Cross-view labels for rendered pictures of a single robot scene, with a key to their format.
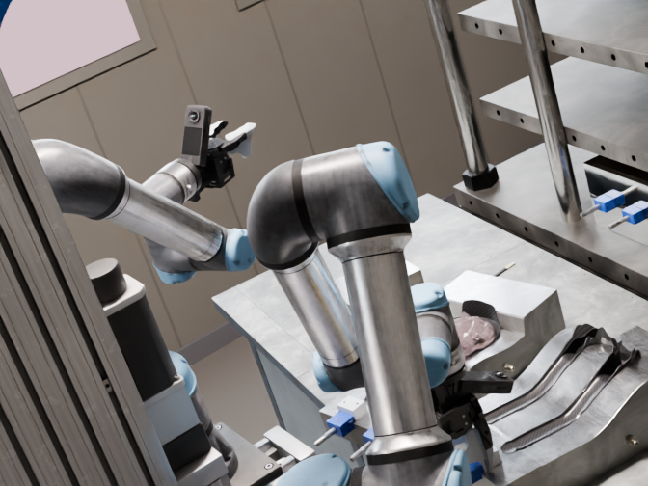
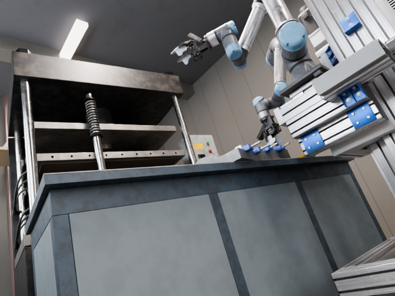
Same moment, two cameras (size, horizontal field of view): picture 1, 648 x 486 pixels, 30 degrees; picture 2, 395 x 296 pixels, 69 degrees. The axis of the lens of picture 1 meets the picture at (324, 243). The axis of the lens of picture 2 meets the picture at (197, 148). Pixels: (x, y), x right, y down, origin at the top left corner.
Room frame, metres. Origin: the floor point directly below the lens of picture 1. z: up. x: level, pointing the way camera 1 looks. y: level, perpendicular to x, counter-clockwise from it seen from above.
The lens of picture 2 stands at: (2.81, 1.29, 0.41)
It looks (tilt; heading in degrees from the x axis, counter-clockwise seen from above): 21 degrees up; 249
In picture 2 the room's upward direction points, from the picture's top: 17 degrees counter-clockwise
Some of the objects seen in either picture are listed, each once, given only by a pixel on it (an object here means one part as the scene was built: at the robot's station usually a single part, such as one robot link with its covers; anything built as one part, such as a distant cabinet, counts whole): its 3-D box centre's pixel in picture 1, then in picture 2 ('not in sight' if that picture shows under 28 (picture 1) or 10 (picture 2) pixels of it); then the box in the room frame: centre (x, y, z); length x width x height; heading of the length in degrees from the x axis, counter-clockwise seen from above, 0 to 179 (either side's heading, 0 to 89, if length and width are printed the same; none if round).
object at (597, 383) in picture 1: (558, 383); not in sight; (1.89, -0.33, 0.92); 0.35 x 0.16 x 0.09; 108
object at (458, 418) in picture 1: (449, 398); (270, 126); (1.76, -0.12, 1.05); 0.09 x 0.08 x 0.12; 108
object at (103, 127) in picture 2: not in sight; (101, 147); (2.74, -1.06, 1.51); 1.10 x 0.70 x 0.05; 18
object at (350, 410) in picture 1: (337, 426); (249, 147); (2.08, 0.09, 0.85); 0.13 x 0.05 x 0.05; 125
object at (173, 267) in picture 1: (176, 251); (233, 49); (2.07, 0.26, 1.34); 0.11 x 0.08 x 0.11; 52
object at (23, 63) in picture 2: not in sight; (99, 120); (2.72, -1.00, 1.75); 1.30 x 0.84 x 0.61; 18
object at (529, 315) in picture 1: (442, 360); (213, 169); (2.20, -0.16, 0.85); 0.50 x 0.26 x 0.11; 125
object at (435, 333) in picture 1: (417, 354); (275, 101); (1.67, -0.09, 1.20); 0.11 x 0.11 x 0.08; 75
